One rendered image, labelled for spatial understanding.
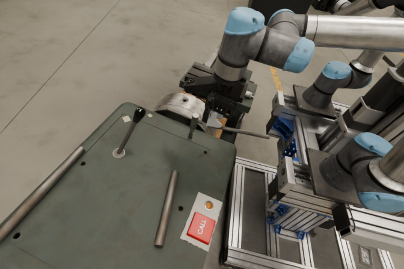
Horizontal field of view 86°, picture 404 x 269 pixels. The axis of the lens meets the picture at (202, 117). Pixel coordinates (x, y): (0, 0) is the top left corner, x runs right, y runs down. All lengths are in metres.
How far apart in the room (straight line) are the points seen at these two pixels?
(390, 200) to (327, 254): 1.32
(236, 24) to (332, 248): 1.91
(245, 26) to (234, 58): 0.07
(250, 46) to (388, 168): 0.53
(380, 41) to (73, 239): 0.84
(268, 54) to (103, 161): 0.54
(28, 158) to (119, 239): 1.89
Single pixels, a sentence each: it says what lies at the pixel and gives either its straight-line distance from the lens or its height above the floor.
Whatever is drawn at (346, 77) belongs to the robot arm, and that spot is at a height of 1.36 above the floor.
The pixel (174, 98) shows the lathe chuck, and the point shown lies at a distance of 0.95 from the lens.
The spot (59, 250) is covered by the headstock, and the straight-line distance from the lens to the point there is 0.65.
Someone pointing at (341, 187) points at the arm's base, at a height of 1.18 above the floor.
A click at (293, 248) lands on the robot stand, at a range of 1.97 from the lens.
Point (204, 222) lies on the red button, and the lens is 0.63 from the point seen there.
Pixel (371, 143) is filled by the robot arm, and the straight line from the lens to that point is 0.92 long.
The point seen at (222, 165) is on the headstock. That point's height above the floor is 1.25.
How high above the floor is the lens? 1.86
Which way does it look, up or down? 45 degrees down
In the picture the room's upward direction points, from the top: 15 degrees clockwise
